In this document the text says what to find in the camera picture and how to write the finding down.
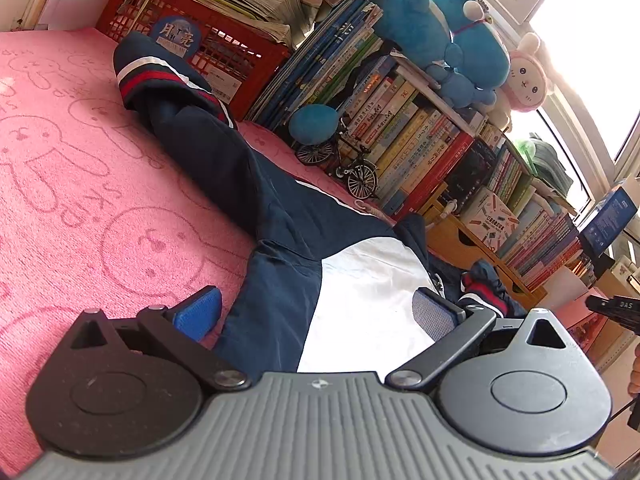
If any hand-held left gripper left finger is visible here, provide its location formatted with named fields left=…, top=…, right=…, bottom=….
left=69, top=286, right=252, bottom=393

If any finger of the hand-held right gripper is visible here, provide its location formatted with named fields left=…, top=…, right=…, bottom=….
left=585, top=295, right=640, bottom=335

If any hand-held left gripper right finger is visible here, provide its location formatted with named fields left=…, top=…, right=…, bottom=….
left=384, top=287, right=572, bottom=394

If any navy and white jacket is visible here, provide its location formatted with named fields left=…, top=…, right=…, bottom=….
left=112, top=31, right=527, bottom=375

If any person's right hand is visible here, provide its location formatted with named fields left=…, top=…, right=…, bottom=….
left=627, top=344, right=640, bottom=397

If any pink box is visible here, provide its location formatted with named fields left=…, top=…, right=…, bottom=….
left=544, top=287, right=627, bottom=362

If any wooden desk shelf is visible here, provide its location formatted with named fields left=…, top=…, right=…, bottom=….
left=424, top=184, right=549, bottom=311

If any dark blue box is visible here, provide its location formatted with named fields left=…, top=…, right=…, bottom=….
left=579, top=186, right=640, bottom=258

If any white printed box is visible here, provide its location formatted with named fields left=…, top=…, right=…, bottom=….
left=459, top=188, right=522, bottom=253

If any green grey cloth bundle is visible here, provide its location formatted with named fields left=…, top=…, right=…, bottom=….
left=515, top=132, right=576, bottom=197

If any black model bicycle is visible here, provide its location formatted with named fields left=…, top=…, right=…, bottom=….
left=295, top=115, right=380, bottom=201

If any pink bunny print blanket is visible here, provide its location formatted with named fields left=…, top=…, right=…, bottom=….
left=0, top=27, right=401, bottom=477

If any row of colourful books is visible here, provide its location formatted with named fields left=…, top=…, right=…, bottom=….
left=344, top=55, right=597, bottom=292

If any blue round plush ball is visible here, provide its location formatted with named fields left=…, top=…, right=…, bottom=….
left=289, top=104, right=343, bottom=145

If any pink bunny plush toy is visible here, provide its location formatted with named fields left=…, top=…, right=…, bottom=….
left=492, top=32, right=552, bottom=127

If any red plastic crate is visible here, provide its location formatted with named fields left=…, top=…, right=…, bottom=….
left=95, top=0, right=294, bottom=122

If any light blue plush toy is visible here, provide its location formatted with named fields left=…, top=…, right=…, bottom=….
left=429, top=0, right=512, bottom=110

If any blue round hand fan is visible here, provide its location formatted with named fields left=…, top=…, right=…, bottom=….
left=149, top=16, right=203, bottom=59

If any stack of thin blue books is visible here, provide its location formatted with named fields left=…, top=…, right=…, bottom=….
left=247, top=0, right=397, bottom=137

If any dark blue plush toy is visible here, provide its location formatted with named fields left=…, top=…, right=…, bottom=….
left=371, top=0, right=452, bottom=75

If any white window frame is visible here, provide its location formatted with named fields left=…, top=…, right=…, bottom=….
left=394, top=0, right=640, bottom=221

